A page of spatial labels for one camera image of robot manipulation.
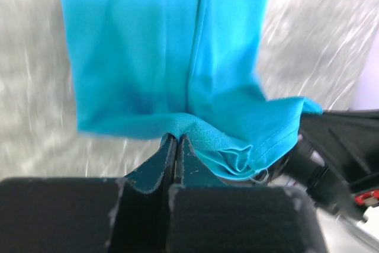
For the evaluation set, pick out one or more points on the teal t-shirt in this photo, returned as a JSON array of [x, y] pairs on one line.
[[143, 69]]

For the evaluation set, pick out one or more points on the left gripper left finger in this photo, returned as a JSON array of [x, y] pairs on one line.
[[126, 214]]

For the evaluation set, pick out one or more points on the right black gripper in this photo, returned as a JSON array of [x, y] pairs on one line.
[[336, 160]]

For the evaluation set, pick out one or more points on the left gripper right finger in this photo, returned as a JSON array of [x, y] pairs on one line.
[[206, 215]]

